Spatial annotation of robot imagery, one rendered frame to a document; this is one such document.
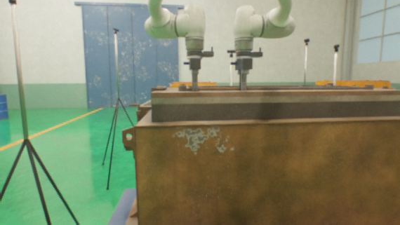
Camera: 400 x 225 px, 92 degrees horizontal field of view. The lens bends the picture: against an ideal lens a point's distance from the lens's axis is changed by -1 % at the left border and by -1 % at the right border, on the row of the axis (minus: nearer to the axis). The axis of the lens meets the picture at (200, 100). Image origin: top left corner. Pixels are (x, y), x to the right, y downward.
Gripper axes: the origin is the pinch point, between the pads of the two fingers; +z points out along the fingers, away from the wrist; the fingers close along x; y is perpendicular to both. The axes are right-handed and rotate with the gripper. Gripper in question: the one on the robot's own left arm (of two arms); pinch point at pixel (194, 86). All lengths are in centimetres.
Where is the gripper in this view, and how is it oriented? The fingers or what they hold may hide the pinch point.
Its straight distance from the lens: 95.7
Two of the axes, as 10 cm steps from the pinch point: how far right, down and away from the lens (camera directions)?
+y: -10.0, 0.1, -0.9
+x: 1.0, 1.1, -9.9
